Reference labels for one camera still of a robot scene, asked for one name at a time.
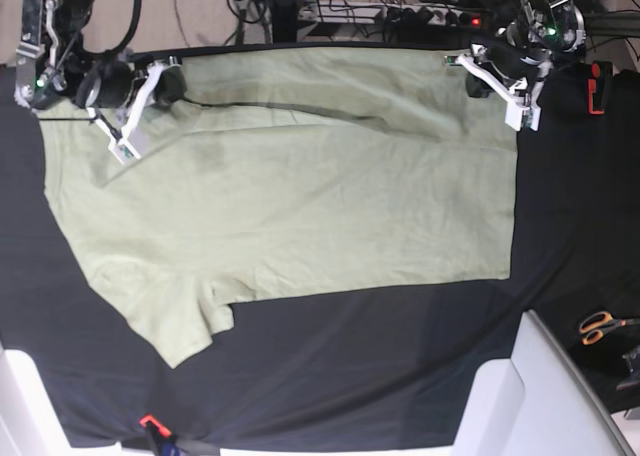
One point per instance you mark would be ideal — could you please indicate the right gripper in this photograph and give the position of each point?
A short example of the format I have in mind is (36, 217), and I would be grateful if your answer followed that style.
(116, 94)

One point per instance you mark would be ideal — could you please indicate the red black clamp right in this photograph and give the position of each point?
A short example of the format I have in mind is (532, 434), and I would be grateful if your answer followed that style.
(599, 86)

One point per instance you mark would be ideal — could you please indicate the white power strip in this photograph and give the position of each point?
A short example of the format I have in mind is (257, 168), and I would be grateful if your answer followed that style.
(434, 14)

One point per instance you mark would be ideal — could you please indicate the green T-shirt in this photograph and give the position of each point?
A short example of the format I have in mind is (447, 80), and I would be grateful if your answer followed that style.
(286, 173)

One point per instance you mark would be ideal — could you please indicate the white block left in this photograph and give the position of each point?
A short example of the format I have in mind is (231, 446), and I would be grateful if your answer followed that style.
(29, 424)

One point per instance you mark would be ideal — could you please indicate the red blue clamp bottom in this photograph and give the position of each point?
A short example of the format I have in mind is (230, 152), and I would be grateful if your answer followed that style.
(161, 440)

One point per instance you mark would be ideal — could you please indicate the black table cloth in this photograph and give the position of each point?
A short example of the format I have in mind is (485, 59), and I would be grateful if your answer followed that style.
(372, 369)

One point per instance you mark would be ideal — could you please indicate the orange handled scissors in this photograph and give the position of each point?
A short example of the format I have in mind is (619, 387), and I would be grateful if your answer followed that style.
(596, 326)

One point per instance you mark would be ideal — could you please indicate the black device at right edge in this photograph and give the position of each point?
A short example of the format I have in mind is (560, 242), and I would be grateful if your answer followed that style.
(631, 359)

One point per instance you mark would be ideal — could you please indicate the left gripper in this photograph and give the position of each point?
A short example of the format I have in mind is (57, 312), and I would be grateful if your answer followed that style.
(514, 74)

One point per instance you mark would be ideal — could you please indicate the white block right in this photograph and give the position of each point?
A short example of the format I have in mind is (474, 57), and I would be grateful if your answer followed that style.
(536, 402)

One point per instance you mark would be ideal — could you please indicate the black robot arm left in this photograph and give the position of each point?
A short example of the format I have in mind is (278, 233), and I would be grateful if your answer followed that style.
(556, 26)

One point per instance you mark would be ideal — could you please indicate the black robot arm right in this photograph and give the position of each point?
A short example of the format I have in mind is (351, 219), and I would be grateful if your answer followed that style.
(52, 44)

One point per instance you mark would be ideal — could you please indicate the white block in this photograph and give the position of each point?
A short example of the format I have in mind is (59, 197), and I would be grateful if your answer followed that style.
(29, 424)
(536, 402)

